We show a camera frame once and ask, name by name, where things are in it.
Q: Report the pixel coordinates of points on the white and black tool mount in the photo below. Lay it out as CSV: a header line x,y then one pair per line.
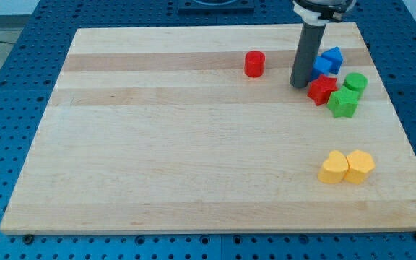
x,y
320,12

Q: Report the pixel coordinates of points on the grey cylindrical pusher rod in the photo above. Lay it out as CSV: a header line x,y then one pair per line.
x,y
307,51

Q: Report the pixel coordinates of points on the yellow hexagon block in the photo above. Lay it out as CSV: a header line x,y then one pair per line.
x,y
360,166

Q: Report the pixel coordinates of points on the yellow heart block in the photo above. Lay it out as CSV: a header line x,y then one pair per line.
x,y
334,168

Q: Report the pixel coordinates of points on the blue triangular block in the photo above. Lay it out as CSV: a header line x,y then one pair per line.
x,y
334,55

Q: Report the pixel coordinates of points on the blue cube block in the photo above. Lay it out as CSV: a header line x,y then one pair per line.
x,y
321,66

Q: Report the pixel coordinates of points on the red star block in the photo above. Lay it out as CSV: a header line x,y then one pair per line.
x,y
321,89

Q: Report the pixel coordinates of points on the green cylinder block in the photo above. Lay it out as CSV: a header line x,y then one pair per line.
x,y
356,82

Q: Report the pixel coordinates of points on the red cylinder block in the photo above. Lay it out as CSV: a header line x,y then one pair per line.
x,y
254,63

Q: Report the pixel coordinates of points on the green star block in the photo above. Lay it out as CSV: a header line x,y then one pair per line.
x,y
343,103

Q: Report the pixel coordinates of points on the wooden board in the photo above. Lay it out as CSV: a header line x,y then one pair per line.
x,y
159,130

